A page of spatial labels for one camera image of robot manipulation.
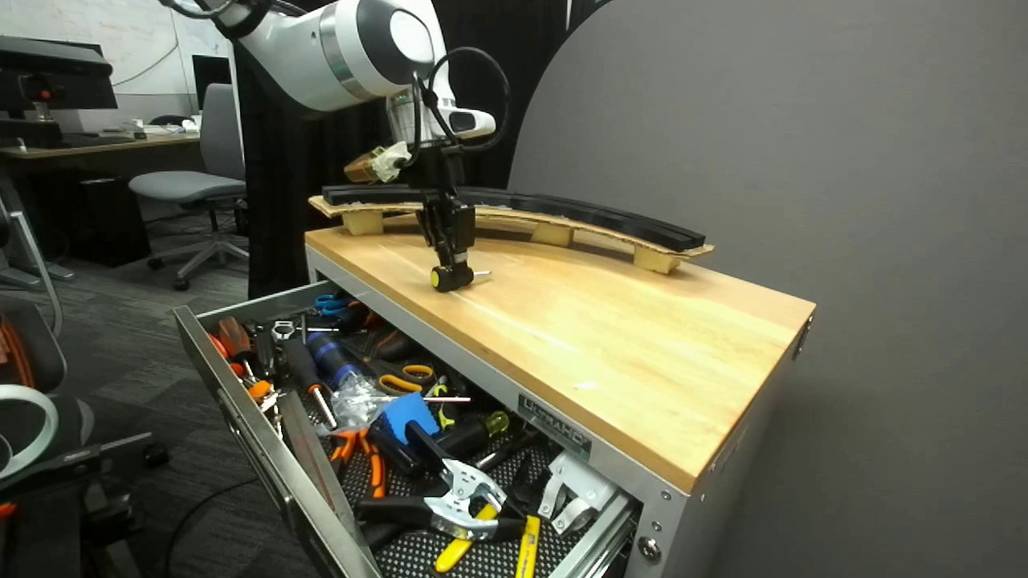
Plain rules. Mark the black desktop equipment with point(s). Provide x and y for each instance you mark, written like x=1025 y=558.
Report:
x=54 y=86

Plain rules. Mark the clear plastic bag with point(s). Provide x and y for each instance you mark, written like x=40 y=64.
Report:
x=358 y=403

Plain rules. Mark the small blue tool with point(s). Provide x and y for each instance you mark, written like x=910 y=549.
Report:
x=333 y=306

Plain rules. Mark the white VR controller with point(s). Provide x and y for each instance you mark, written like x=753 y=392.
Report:
x=51 y=421

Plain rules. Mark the grey metal stand frame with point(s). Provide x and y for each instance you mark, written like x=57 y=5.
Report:
x=26 y=247

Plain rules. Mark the cabinet logo badge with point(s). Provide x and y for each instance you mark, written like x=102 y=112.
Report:
x=555 y=424

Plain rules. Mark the blue block clamp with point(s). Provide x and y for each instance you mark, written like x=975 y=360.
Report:
x=406 y=418

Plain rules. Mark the grey round partition panel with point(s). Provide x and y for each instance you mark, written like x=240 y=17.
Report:
x=804 y=161

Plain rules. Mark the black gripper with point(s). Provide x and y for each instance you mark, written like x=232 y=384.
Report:
x=446 y=205

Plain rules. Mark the white plastic bracket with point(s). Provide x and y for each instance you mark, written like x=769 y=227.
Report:
x=574 y=494

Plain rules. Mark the curved wooden black track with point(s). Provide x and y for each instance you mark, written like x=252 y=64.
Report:
x=557 y=210

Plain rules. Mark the stubby black yellow screwdriver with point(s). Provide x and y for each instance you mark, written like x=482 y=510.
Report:
x=455 y=284

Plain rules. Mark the grey office chair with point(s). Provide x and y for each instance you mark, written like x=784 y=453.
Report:
x=203 y=180

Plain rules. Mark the round cabinet key lock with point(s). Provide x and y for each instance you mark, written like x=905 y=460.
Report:
x=650 y=546

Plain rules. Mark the wide steel cabinet drawer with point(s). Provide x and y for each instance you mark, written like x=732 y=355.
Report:
x=269 y=430

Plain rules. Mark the silver metal spring clamp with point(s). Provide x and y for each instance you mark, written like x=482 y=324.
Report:
x=462 y=495

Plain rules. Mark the wooden office desk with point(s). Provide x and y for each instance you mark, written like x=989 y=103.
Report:
x=109 y=148

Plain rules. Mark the black under-desk cabinet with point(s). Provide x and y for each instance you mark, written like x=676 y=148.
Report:
x=102 y=219

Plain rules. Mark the black cart board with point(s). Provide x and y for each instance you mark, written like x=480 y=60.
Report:
x=84 y=457

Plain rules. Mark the black computer monitor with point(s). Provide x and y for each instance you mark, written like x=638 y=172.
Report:
x=210 y=82

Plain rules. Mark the tan wrist camera mount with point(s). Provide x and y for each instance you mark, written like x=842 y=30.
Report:
x=378 y=161

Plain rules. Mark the long black yellow screwdriver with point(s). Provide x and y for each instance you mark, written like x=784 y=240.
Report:
x=482 y=430

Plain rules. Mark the steel tool cabinet wood top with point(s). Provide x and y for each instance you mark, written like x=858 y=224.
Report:
x=687 y=533

